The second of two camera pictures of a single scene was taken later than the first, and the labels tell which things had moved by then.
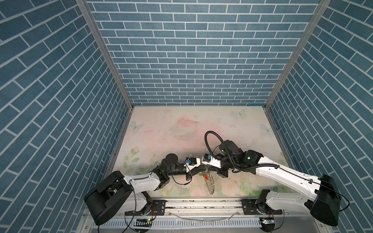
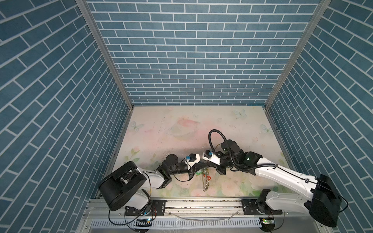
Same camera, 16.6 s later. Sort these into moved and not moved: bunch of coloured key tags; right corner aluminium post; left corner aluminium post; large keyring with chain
Moved: large keyring with chain
Not moved: bunch of coloured key tags; right corner aluminium post; left corner aluminium post
